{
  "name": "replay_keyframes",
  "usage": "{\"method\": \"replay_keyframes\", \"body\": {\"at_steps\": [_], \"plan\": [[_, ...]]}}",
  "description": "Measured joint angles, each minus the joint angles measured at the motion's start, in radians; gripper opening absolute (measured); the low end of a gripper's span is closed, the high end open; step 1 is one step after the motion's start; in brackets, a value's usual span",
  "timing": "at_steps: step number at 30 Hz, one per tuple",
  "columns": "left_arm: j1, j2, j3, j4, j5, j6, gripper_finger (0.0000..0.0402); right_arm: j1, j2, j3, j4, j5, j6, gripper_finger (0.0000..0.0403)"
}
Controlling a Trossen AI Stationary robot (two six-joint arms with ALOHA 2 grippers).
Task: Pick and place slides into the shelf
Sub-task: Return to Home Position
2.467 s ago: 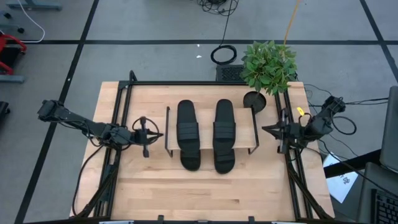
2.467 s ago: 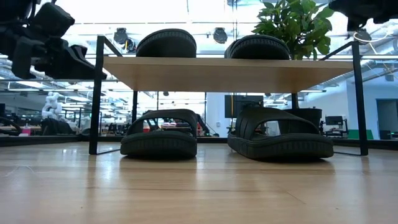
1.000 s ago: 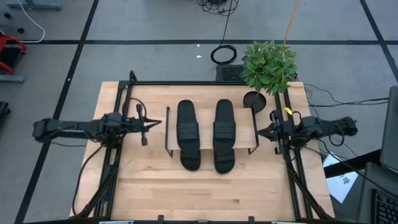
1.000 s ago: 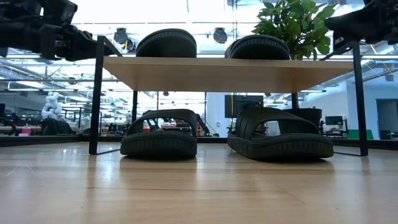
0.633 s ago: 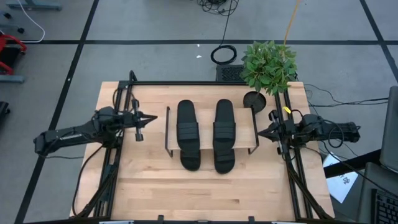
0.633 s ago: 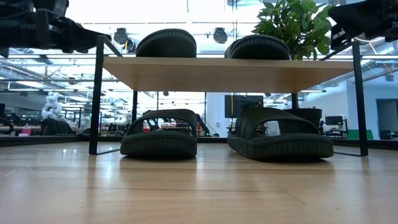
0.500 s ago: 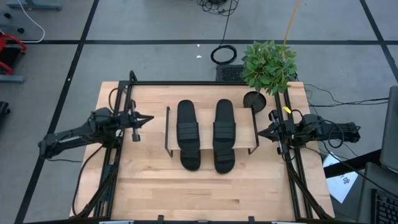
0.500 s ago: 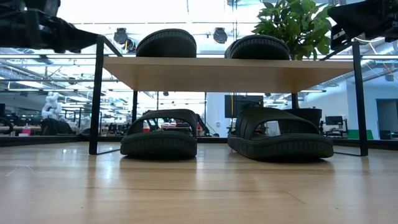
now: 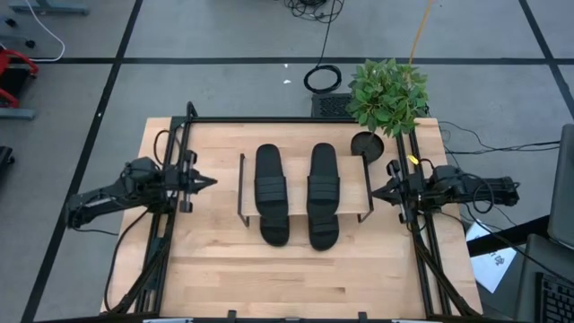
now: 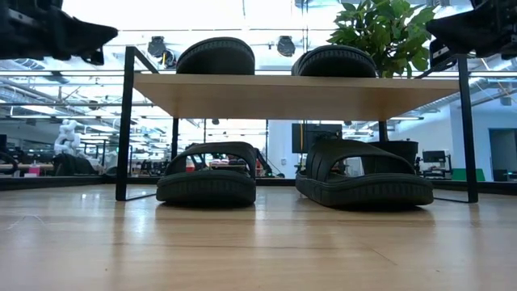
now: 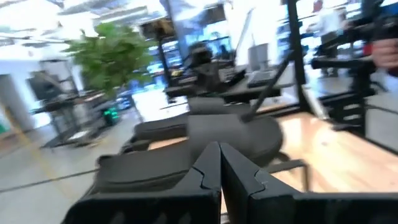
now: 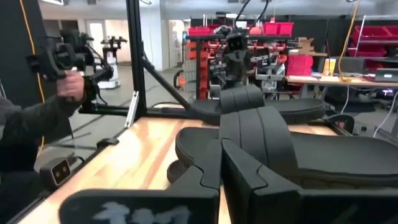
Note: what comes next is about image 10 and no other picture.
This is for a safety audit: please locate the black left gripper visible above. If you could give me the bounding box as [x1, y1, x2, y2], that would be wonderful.
[0, 0, 120, 66]

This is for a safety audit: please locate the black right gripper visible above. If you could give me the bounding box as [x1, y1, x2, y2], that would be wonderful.
[425, 0, 517, 70]

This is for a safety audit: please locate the dark rubber slide sandal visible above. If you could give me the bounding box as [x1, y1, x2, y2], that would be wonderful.
[155, 141, 259, 206]
[175, 36, 257, 76]
[290, 44, 378, 78]
[294, 138, 435, 209]

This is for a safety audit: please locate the black round ceiling lamp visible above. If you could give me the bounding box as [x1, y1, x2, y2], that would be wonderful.
[146, 36, 168, 59]
[276, 35, 297, 58]

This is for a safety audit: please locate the green potted plant black pot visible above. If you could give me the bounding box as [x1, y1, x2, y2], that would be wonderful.
[326, 0, 438, 176]

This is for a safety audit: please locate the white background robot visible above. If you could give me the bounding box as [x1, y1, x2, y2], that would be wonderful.
[53, 118, 82, 157]

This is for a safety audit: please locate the small black desk monitor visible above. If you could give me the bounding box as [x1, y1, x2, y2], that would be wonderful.
[421, 150, 448, 164]

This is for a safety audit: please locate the dark blue door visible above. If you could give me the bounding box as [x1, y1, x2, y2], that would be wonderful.
[488, 128, 517, 182]

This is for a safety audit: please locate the green panel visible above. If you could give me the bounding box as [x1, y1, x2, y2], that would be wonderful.
[451, 167, 486, 183]

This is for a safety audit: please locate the black aluminium rig frame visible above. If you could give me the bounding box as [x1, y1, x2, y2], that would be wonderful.
[0, 175, 517, 196]

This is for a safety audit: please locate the black wall monitor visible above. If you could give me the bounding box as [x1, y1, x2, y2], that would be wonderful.
[291, 122, 344, 155]

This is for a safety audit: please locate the wooden shelf black metal frame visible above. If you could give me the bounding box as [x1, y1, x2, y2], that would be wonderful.
[115, 45, 480, 205]

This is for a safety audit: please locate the yellow vertical cable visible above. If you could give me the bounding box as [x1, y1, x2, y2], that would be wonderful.
[299, 120, 305, 174]

